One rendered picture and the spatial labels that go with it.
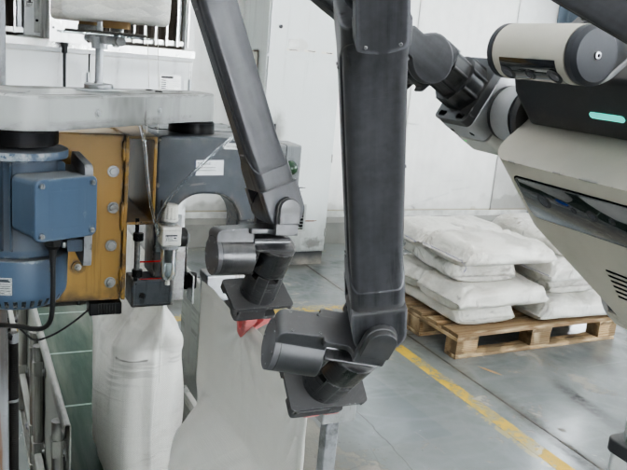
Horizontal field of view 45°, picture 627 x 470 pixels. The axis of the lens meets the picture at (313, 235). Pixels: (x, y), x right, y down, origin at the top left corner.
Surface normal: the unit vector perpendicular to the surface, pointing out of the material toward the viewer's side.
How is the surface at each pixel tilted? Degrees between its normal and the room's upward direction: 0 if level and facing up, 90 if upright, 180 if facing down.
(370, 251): 116
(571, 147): 40
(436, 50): 85
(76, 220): 90
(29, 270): 91
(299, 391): 46
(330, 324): 28
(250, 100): 86
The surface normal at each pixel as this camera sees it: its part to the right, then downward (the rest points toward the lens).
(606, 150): -0.52, -0.73
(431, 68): 0.47, 0.17
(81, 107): 0.89, 0.18
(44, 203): 0.76, 0.22
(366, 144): 0.04, 0.65
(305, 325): 0.25, -0.75
